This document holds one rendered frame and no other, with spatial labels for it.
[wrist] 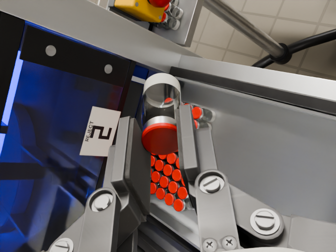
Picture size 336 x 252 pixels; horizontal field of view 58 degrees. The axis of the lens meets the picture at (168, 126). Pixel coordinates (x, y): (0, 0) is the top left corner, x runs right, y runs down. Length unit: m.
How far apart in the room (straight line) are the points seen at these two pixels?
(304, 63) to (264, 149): 1.00
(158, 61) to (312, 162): 0.32
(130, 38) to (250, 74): 0.21
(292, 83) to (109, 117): 0.30
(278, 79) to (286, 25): 1.06
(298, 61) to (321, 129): 1.02
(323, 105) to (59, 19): 0.38
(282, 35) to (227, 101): 1.04
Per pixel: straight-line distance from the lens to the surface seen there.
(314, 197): 0.47
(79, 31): 0.49
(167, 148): 0.15
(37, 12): 0.46
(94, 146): 0.54
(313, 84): 0.49
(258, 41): 1.19
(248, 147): 0.51
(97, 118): 0.52
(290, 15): 1.57
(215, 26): 1.76
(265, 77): 0.52
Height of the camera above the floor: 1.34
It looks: 48 degrees down
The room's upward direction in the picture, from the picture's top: 80 degrees counter-clockwise
